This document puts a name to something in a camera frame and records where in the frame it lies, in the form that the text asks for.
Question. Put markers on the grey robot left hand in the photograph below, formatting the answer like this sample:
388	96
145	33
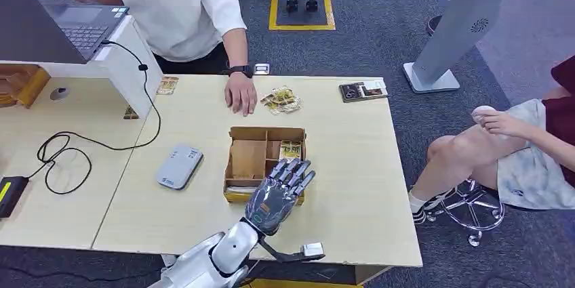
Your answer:
271	203

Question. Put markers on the person's hand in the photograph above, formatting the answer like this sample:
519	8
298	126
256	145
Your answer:
498	124

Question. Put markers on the person's left hand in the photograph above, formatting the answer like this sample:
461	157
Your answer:
241	95

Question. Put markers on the white round object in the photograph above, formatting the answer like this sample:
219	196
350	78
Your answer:
483	111

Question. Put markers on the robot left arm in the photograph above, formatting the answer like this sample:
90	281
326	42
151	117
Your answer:
233	245

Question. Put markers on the black wristwatch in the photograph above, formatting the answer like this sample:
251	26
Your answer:
240	70

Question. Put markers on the gold foil card pack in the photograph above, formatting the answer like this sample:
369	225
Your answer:
282	94
290	150
270	102
291	106

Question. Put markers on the silver floor socket plate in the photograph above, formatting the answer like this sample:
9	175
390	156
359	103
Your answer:
262	69

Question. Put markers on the white card stack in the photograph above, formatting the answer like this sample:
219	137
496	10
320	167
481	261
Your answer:
240	190

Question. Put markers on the person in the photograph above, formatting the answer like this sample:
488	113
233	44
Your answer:
467	151
170	7

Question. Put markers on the wooden card box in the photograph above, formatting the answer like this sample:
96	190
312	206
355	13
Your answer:
247	155

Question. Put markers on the dark grey laptop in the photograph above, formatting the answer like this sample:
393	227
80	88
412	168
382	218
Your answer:
31	30

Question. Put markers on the brown printed card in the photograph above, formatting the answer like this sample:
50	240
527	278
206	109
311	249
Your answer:
167	85
130	114

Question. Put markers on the white desk riser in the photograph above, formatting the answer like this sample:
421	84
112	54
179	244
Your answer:
130	61

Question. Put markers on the yellow floor tape square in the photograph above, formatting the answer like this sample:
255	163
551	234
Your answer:
302	27
305	284

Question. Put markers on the grey flat device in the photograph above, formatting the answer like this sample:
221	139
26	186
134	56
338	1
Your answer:
179	167

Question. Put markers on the grey round puck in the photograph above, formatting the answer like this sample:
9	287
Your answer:
59	93

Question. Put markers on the brown wooden crate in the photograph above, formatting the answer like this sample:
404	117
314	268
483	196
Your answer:
24	86

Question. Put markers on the dark card tray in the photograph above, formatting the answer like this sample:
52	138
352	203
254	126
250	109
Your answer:
352	93

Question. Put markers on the grey kiosk stand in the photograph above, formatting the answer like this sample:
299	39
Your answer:
462	12

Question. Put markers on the black round floor base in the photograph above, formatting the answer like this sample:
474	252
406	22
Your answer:
433	24

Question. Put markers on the dark picture card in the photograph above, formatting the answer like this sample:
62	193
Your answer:
372	92

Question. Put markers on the black power adapter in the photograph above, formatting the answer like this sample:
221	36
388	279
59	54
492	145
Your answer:
11	196

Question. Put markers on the black camera bracket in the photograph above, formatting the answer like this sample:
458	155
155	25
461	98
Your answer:
280	255

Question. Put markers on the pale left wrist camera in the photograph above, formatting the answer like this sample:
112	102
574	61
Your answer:
312	250

